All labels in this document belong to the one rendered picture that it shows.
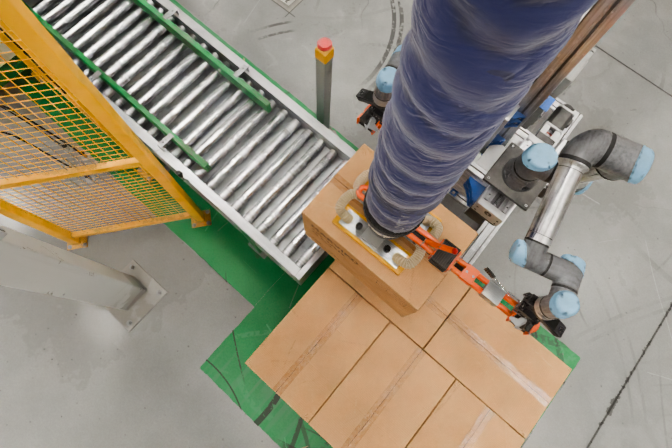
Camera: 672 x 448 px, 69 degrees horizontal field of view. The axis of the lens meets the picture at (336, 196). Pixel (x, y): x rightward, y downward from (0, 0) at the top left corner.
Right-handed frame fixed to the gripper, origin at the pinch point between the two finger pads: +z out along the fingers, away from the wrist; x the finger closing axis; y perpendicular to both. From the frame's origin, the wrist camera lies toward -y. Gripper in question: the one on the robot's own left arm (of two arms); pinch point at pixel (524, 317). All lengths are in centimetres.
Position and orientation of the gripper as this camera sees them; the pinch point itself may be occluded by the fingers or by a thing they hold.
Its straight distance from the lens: 190.1
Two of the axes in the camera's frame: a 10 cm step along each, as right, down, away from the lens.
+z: -0.3, 3.1, 9.5
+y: -7.7, -6.1, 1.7
